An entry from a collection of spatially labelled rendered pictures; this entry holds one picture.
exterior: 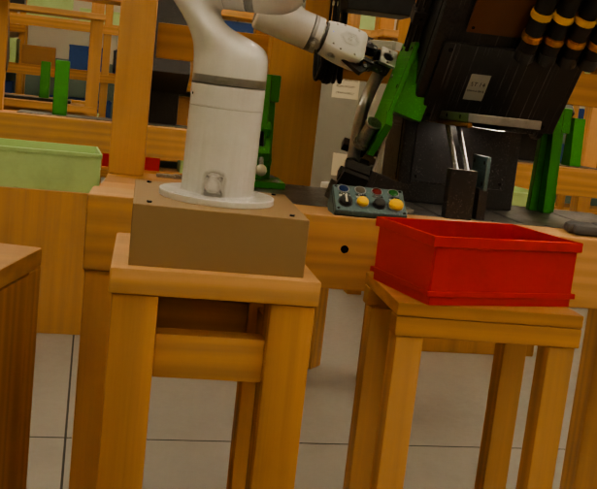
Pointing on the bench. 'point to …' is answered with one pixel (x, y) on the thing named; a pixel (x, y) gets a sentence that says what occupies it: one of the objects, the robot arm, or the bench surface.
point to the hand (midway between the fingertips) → (381, 62)
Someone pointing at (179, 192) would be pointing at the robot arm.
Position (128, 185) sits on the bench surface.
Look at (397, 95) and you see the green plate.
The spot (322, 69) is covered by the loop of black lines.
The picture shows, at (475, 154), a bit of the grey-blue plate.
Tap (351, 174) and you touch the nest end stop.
